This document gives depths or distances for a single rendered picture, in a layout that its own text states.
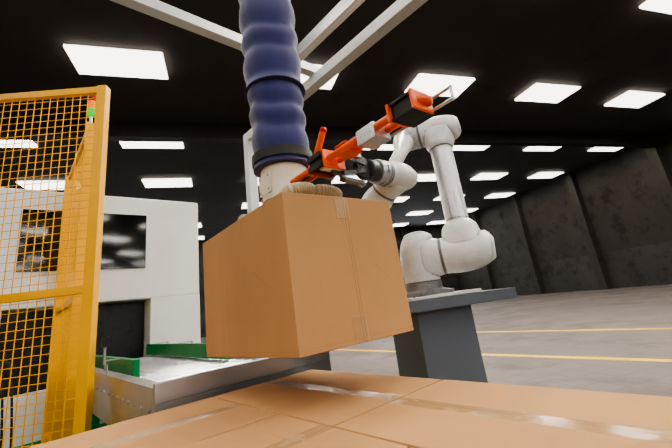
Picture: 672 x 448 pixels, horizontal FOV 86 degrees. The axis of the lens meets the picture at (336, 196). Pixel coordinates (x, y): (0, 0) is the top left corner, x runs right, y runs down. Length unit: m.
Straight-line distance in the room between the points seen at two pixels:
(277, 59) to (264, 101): 0.17
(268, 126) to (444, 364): 1.10
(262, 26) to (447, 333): 1.39
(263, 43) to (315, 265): 0.92
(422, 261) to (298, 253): 0.78
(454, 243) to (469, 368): 0.48
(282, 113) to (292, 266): 0.64
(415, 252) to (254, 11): 1.18
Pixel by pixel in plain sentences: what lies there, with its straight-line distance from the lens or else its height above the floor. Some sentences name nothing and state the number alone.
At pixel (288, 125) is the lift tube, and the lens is 1.34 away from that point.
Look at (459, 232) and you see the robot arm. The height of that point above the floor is 0.99.
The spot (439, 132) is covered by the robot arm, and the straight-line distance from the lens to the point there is 1.80.
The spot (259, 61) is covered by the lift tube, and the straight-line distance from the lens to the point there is 1.47.
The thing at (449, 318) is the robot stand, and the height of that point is 0.66.
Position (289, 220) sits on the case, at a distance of 0.92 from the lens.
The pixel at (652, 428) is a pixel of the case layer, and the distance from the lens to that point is 0.79.
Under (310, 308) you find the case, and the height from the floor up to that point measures 0.77.
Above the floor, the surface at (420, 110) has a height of 1.18.
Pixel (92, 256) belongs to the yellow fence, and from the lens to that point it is 2.13.
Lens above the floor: 0.78
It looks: 16 degrees up
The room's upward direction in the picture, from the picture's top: 7 degrees counter-clockwise
